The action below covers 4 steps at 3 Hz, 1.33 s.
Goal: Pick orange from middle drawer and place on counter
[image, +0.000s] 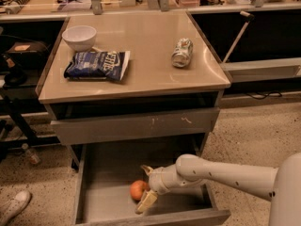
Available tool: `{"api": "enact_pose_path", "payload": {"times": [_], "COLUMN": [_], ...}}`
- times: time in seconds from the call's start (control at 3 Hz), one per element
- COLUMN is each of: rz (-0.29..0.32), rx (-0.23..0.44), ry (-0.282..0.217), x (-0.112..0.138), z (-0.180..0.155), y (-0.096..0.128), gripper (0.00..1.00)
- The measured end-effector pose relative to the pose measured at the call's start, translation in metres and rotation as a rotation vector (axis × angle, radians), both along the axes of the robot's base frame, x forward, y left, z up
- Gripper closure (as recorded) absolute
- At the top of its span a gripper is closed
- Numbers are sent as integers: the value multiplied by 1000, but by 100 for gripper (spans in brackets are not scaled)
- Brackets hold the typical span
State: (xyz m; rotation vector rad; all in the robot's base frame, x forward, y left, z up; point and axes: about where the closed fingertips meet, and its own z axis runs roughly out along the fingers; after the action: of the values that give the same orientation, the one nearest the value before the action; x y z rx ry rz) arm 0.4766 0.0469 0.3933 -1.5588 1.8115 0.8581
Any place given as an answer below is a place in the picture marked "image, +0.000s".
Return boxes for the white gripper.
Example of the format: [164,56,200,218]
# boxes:
[135,165,169,214]

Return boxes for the orange fruit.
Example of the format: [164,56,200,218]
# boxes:
[130,180,150,201]

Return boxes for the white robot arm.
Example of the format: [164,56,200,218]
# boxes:
[135,153,301,226]

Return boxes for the open grey middle drawer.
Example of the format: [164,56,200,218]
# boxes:
[72,136,230,226]

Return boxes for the closed grey upper drawer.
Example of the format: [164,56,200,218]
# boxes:
[51,107,219,145]

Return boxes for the grey drawer cabinet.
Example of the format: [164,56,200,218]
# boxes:
[35,10,233,171]

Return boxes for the plastic bottle on floor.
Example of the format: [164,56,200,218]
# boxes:
[22,143,41,165]

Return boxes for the blue chip bag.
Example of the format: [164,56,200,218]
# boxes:
[64,51,130,81]

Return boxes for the crushed silver soda can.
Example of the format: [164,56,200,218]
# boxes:
[171,38,193,68]

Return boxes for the white sneaker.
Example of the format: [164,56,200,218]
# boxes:
[0,190,31,226]

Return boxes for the white ceramic bowl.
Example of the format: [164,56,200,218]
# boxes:
[62,25,97,52]

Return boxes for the black box with label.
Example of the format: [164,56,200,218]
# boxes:
[7,41,49,58]

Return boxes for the white stick with black tip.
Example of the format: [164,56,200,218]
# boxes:
[223,10,254,63]

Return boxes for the black cable on floor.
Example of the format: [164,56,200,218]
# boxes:
[245,90,283,101]

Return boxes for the black stand frame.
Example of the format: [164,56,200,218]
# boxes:
[0,95,59,162]

